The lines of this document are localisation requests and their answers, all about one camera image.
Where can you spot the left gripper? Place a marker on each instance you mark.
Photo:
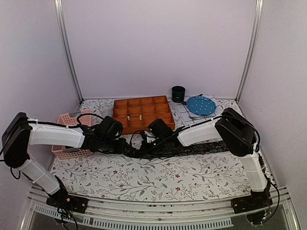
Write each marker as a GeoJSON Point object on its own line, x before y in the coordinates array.
{"type": "Point", "coordinates": [121, 147]}

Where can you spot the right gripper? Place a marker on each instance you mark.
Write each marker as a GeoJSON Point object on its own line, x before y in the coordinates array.
{"type": "Point", "coordinates": [146, 148]}

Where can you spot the dark floral tie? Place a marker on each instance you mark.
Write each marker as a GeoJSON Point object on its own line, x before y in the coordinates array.
{"type": "Point", "coordinates": [202, 148]}

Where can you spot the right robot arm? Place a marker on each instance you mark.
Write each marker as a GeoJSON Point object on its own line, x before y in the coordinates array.
{"type": "Point", "coordinates": [239, 135]}

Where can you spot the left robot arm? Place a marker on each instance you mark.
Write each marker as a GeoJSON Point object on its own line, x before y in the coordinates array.
{"type": "Point", "coordinates": [23, 132]}

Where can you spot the clear plastic cup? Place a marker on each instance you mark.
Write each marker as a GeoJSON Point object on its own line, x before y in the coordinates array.
{"type": "Point", "coordinates": [104, 111]}

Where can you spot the white grid placemat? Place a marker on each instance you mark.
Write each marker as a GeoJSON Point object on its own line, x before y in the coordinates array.
{"type": "Point", "coordinates": [182, 111]}

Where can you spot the silver fork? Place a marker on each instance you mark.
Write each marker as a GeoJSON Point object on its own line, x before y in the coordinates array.
{"type": "Point", "coordinates": [202, 117]}

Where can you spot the pink plastic basket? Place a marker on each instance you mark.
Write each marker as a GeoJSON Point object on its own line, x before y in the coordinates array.
{"type": "Point", "coordinates": [64, 152]}

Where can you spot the orange wooden compartment tray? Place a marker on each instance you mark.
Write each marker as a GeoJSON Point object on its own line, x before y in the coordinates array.
{"type": "Point", "coordinates": [137, 113]}

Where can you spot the dark green mug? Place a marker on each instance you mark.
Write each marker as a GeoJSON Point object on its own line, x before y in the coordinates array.
{"type": "Point", "coordinates": [178, 94]}

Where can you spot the blue dotted plate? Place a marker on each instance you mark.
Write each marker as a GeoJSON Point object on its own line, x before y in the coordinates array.
{"type": "Point", "coordinates": [200, 105]}

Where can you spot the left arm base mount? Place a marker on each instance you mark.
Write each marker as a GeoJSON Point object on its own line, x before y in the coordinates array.
{"type": "Point", "coordinates": [70, 202]}

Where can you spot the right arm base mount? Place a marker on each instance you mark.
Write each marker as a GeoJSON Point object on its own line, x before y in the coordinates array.
{"type": "Point", "coordinates": [250, 203]}

